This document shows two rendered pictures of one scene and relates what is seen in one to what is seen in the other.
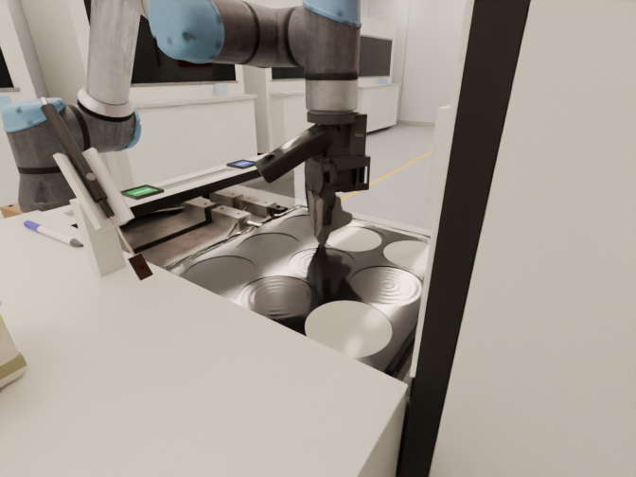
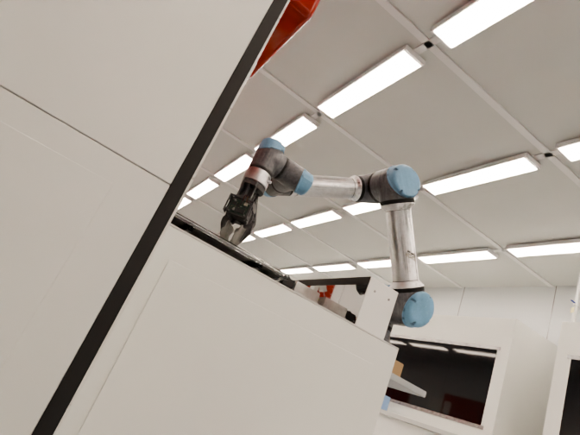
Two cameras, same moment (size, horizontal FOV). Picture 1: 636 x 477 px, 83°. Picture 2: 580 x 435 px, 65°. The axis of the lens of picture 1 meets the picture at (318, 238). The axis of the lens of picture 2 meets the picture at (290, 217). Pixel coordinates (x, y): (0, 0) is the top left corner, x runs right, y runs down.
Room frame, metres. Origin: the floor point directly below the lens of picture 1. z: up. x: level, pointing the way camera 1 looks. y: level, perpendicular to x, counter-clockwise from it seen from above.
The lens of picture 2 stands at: (1.32, -0.96, 0.62)
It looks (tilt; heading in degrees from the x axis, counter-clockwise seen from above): 21 degrees up; 123
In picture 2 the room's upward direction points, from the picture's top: 23 degrees clockwise
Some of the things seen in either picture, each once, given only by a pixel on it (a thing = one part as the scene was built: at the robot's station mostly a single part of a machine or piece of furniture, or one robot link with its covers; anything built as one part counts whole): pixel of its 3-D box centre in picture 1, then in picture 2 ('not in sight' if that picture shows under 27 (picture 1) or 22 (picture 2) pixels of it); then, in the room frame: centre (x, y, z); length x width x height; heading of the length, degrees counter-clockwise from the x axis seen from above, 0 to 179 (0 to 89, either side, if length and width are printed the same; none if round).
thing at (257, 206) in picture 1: (257, 205); (304, 291); (0.75, 0.13, 0.89); 0.08 x 0.03 x 0.03; 56
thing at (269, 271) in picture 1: (322, 264); (204, 249); (0.48, -0.01, 0.90); 0.34 x 0.34 x 0.01; 56
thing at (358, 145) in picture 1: (334, 153); (244, 203); (0.55, -0.03, 1.05); 0.09 x 0.08 x 0.12; 113
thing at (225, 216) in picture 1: (231, 217); not in sight; (0.68, 0.18, 0.89); 0.08 x 0.03 x 0.03; 56
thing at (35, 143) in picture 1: (44, 131); not in sight; (0.82, 0.61, 1.05); 0.13 x 0.12 x 0.14; 146
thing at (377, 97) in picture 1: (360, 79); not in sight; (7.79, -0.83, 1.00); 1.80 x 1.08 x 2.00; 146
